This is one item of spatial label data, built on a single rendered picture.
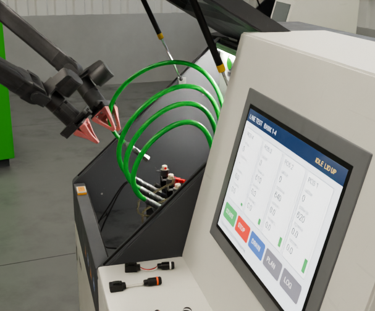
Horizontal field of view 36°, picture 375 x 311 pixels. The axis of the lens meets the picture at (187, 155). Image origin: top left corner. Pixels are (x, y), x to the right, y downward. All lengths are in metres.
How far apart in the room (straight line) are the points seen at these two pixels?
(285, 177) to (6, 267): 2.69
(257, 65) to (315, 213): 0.42
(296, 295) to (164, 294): 0.45
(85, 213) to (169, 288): 0.55
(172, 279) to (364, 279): 0.66
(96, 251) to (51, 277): 1.80
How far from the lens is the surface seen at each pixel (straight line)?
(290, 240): 1.01
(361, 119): 0.90
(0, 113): 5.03
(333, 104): 0.97
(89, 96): 1.86
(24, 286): 3.35
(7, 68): 1.56
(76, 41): 8.27
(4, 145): 5.10
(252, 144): 1.19
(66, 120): 1.67
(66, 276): 3.39
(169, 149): 2.10
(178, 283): 1.39
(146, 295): 1.35
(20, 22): 1.97
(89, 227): 1.74
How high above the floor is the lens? 1.70
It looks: 19 degrees down
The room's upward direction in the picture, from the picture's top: 1 degrees clockwise
